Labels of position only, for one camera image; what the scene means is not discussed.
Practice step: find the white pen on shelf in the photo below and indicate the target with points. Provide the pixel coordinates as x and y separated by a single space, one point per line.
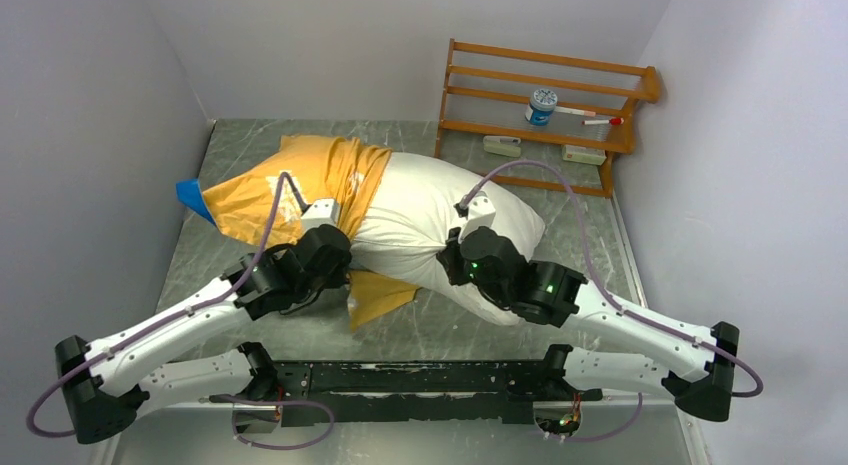
574 111

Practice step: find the white pillow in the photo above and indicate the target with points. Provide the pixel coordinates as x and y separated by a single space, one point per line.
408 214

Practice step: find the white box under shelf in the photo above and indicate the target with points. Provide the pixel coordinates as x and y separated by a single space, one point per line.
583 155

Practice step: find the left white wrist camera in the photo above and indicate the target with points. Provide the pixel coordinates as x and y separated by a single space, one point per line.
321 212

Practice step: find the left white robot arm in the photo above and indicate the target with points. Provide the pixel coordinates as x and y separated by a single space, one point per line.
121 378

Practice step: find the white green rectangular device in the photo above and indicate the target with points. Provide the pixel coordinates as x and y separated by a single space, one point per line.
506 146

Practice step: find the aluminium frame rail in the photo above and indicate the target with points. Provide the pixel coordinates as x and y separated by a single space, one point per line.
164 389

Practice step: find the blue white jar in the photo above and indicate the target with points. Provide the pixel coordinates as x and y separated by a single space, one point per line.
542 104

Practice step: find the orange wooden shelf rack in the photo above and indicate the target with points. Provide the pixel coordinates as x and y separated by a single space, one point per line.
486 91

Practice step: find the blue orange cartoon pillowcase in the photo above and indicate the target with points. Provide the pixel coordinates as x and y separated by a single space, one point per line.
267 201

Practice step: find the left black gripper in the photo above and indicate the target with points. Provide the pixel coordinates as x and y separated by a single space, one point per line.
338 275

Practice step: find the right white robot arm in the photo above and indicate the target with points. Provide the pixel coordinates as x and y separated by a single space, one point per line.
690 364

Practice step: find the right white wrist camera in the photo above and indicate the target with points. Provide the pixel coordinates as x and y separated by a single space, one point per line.
478 213

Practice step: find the white red marker pen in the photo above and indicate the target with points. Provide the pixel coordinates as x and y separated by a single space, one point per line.
615 121

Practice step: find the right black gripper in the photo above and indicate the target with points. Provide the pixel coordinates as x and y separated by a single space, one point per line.
451 255

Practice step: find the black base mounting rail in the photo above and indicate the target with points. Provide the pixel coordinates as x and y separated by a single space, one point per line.
401 408

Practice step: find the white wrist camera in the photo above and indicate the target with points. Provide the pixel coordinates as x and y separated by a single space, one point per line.
321 212
478 213

